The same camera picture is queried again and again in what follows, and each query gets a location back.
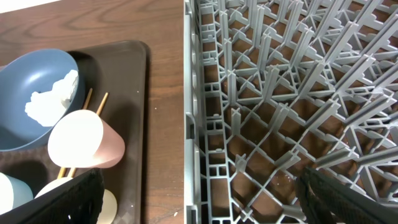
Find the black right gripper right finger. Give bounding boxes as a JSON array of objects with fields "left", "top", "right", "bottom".
[{"left": 295, "top": 167, "right": 397, "bottom": 224}]

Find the wooden chopstick left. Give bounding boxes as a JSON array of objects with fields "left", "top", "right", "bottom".
[{"left": 57, "top": 88, "right": 93, "bottom": 179}]

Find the wooden chopstick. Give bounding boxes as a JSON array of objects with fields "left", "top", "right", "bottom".
[
  {"left": 67, "top": 92, "right": 109, "bottom": 178},
  {"left": 57, "top": 88, "right": 93, "bottom": 179}
]

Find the light blue small bowl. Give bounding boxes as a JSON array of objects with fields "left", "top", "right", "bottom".
[{"left": 0, "top": 173, "right": 33, "bottom": 215}]

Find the pink cup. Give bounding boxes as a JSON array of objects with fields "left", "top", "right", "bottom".
[{"left": 48, "top": 110, "right": 126, "bottom": 168}]

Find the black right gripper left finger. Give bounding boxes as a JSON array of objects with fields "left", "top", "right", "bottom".
[{"left": 1, "top": 168, "right": 104, "bottom": 224}]

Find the grey dishwasher rack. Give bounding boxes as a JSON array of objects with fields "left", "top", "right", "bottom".
[{"left": 183, "top": 0, "right": 397, "bottom": 223}]

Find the white tissue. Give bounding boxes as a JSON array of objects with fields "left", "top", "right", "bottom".
[{"left": 25, "top": 70, "right": 79, "bottom": 127}]

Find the brown serving tray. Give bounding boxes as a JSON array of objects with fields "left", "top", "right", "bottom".
[{"left": 1, "top": 40, "right": 148, "bottom": 223}]

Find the green cup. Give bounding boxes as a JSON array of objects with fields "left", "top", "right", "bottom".
[{"left": 35, "top": 177, "right": 118, "bottom": 224}]

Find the wooden chopstick right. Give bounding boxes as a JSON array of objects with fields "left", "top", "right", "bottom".
[{"left": 67, "top": 92, "right": 109, "bottom": 178}]

